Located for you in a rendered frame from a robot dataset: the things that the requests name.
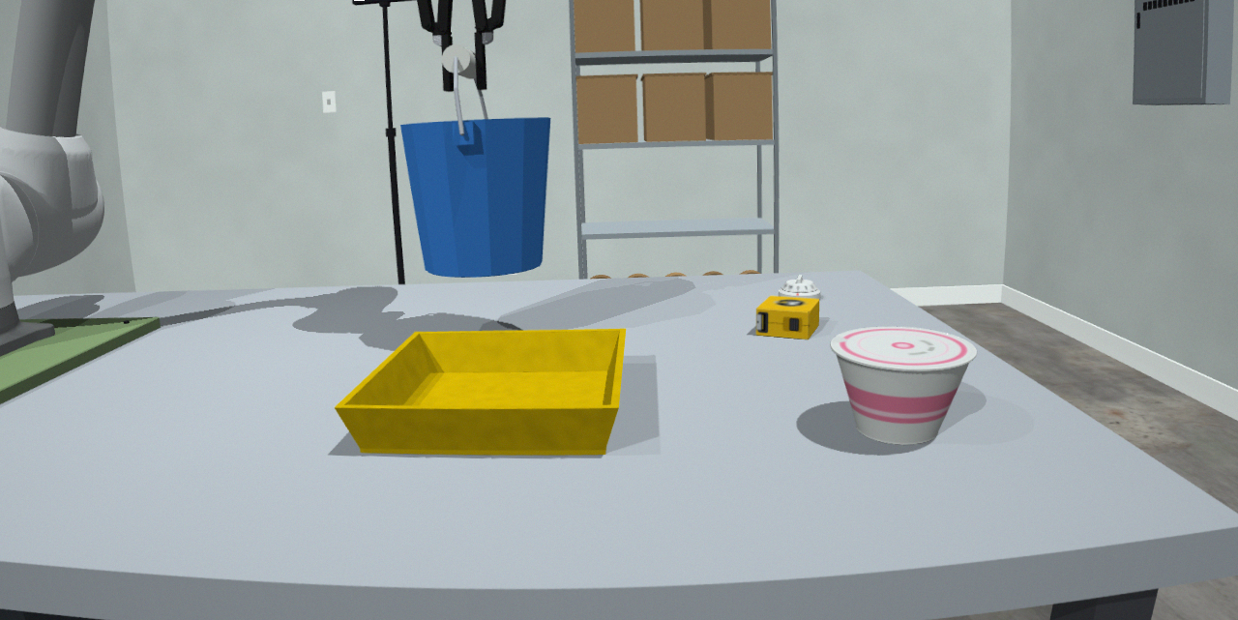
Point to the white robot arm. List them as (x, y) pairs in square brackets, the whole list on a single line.
[(51, 206)]

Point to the yellow shallow tray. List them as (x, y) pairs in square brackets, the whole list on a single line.
[(573, 375)]

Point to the white and pink yogurt cup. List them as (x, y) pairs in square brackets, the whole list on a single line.
[(901, 381)]

